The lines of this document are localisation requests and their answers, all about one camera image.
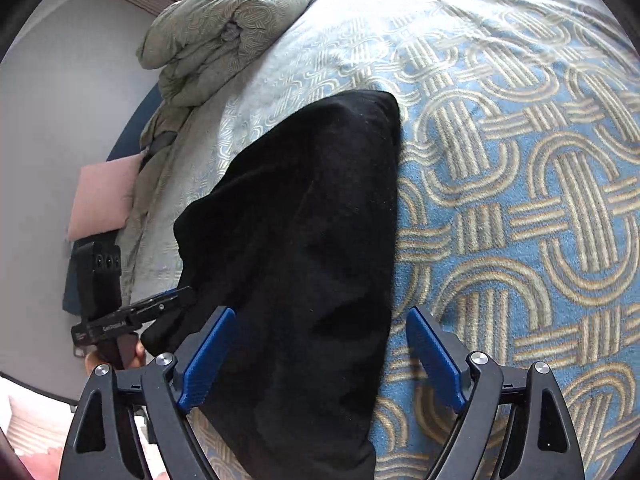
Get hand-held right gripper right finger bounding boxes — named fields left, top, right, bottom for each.
left=405, top=305, right=586, bottom=480

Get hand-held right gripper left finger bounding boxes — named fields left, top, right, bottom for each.
left=59, top=306, right=237, bottom=480

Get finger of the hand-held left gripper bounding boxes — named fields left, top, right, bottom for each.
left=129, top=286, right=197, bottom=317

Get black pants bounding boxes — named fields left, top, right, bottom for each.
left=140, top=89, right=403, bottom=480

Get person's left hand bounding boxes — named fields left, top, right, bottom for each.
left=85, top=337, right=148, bottom=376

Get pink pillow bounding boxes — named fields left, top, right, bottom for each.
left=67, top=154, right=146, bottom=241

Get blue patterned blanket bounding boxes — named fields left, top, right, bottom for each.
left=117, top=0, right=640, bottom=480

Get pink ribbed cloth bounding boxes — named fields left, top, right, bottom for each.
left=0, top=394, right=76, bottom=480

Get grey-green folded quilt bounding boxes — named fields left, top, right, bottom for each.
left=137, top=0, right=316, bottom=108

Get navy bed frame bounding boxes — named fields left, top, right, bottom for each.
left=105, top=85, right=168, bottom=163

